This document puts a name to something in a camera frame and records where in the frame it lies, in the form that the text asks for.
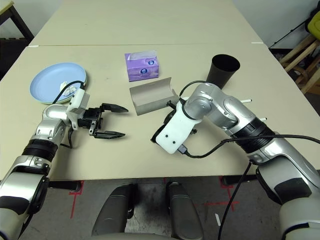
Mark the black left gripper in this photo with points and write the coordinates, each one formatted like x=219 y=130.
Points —
x=90 y=117

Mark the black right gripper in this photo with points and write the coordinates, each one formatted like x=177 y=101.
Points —
x=171 y=112

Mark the white tissue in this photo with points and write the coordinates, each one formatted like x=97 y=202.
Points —
x=67 y=90

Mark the blue plastic plate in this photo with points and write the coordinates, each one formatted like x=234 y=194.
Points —
x=47 y=80

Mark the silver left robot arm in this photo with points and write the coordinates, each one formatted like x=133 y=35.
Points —
x=50 y=117

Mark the grey open glasses case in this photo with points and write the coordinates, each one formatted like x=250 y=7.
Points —
x=150 y=97

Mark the purple tissue pack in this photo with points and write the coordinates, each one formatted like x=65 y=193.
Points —
x=142 y=71

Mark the black plastic cup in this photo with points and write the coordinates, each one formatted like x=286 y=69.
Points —
x=222 y=67

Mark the white pen with blue cap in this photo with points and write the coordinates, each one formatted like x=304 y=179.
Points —
x=246 y=100

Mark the black table foot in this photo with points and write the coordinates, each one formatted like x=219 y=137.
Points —
x=65 y=185
x=240 y=180

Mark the grey robot left leg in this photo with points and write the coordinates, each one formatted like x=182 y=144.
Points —
x=112 y=212

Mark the grey robot leg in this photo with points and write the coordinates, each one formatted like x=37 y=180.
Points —
x=112 y=212
x=185 y=212

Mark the red floor tape line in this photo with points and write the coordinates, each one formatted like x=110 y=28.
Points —
x=73 y=205

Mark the plain white pen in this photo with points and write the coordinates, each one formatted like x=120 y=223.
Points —
x=263 y=118

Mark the grey robot right leg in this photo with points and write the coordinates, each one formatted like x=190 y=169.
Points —
x=185 y=212

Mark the red floor tape cross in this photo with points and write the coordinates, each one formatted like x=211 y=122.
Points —
x=231 y=200

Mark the white tape strip on table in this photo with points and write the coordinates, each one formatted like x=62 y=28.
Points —
x=256 y=43
x=33 y=46

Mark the white floor tape strip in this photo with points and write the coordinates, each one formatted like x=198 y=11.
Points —
x=218 y=219

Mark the grey robot torso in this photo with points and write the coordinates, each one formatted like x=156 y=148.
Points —
x=130 y=237

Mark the black foam floor mats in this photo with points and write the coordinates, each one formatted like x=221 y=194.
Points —
x=10 y=55

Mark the black framed side table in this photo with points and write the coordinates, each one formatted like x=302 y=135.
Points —
x=20 y=22

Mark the wooden stool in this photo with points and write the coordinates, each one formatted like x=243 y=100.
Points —
x=297 y=51

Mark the black slanted rod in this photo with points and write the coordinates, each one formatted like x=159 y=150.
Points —
x=287 y=33

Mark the brown cardboard box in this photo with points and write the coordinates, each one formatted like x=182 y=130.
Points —
x=314 y=86

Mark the yellow green object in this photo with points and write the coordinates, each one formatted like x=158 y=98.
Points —
x=315 y=25

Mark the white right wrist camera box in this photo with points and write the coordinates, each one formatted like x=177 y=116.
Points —
x=175 y=130

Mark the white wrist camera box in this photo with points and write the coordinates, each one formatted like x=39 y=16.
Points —
x=175 y=130
x=78 y=100

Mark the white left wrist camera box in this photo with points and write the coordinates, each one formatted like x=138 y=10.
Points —
x=78 y=100

